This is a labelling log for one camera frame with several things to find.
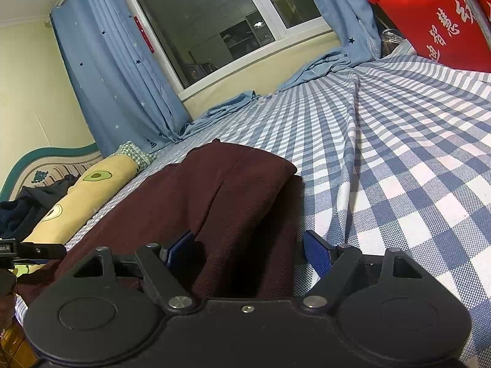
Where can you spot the dark clothes pile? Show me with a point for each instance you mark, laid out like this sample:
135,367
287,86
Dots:
27,207

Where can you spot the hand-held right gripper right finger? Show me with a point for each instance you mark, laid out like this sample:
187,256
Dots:
316,253

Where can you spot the green checked cloth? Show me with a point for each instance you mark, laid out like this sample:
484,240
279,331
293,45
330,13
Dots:
134,155

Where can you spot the teal trimmed headboard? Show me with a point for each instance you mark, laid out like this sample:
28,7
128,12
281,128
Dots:
23,168

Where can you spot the white framed window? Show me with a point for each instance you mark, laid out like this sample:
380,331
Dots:
214,27

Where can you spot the red fabric bag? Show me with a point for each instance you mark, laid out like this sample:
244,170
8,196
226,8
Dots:
433,19

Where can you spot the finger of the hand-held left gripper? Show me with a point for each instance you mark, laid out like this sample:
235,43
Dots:
40,251

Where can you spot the red paper strip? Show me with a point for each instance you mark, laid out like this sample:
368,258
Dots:
145,33

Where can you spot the clear plastic bag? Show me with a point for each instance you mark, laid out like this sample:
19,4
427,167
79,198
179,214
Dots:
395,42

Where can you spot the maroon printed shirt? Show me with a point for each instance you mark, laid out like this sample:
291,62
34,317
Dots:
230,207

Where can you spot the blue star curtain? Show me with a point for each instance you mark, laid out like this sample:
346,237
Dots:
115,69
345,19

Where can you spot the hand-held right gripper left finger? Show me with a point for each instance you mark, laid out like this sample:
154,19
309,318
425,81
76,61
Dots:
180,250

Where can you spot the yellow avocado print pillow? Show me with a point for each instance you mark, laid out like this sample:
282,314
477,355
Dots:
88,191

